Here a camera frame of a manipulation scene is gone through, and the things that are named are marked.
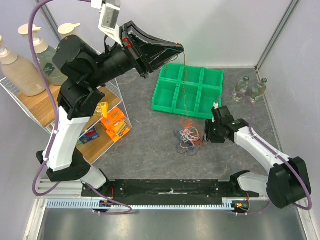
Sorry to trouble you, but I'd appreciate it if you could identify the light green pump bottle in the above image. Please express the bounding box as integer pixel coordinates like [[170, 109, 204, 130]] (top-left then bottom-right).
[[58, 23, 81, 39]]

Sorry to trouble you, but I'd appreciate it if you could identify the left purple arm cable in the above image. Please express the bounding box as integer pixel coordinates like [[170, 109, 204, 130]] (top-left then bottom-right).
[[27, 0, 133, 216]]

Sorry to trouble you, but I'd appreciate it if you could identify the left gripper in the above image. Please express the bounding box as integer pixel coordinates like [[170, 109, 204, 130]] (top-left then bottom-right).
[[87, 21, 186, 88]]

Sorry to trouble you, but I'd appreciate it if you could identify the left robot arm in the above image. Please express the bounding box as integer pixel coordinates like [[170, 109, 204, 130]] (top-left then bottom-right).
[[36, 21, 184, 197]]

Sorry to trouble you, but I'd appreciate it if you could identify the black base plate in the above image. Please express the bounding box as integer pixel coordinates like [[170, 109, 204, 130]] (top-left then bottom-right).
[[98, 179, 260, 205]]

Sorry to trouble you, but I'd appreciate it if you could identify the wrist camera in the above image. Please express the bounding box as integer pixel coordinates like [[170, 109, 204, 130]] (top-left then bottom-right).
[[213, 102, 219, 109], [91, 0, 123, 46]]

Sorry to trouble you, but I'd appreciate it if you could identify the dark green pump bottle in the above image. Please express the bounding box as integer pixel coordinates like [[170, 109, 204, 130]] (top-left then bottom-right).
[[32, 24, 68, 86]]

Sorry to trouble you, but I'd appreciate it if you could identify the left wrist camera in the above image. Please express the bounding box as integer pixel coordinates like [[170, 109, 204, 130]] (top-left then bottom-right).
[[91, 0, 123, 46]]

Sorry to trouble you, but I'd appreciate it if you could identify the green compartment bin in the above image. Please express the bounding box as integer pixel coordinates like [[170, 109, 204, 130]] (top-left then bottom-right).
[[151, 63, 224, 120]]

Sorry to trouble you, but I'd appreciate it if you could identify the blue snack box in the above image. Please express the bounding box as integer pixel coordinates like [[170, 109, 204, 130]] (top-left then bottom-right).
[[76, 126, 100, 147]]

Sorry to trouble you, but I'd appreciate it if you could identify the brown orange cable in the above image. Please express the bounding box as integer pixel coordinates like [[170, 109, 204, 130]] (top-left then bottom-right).
[[163, 42, 201, 133]]

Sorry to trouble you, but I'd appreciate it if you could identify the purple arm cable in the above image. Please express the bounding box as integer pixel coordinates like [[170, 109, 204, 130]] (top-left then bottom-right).
[[214, 90, 313, 216], [27, 0, 133, 216]]

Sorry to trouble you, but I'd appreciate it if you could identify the grey slotted cable duct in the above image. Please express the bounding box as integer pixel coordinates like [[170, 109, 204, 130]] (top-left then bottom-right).
[[46, 198, 235, 211]]

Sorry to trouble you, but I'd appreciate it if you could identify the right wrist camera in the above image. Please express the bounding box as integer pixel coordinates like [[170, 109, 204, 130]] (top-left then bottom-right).
[[213, 102, 219, 109]]

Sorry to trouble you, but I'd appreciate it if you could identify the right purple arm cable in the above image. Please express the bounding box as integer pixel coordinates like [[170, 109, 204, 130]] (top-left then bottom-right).
[[214, 90, 313, 216]]

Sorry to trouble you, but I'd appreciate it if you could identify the yellow candy bag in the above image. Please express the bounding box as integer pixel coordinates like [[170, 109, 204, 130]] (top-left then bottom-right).
[[93, 101, 109, 118]]

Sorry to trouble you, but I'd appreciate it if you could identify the dark blue cable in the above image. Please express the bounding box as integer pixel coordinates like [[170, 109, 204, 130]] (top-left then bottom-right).
[[173, 129, 202, 156]]

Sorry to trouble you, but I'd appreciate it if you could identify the right clear glass bottle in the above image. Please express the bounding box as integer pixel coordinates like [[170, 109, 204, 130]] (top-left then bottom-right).
[[248, 78, 268, 103]]

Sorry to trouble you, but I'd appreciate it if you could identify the orange snack box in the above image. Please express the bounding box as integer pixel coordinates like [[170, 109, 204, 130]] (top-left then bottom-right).
[[100, 107, 130, 143]]

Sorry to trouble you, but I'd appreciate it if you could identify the beige pump bottle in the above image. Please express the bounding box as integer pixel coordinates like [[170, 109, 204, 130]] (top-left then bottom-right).
[[0, 36, 46, 97]]

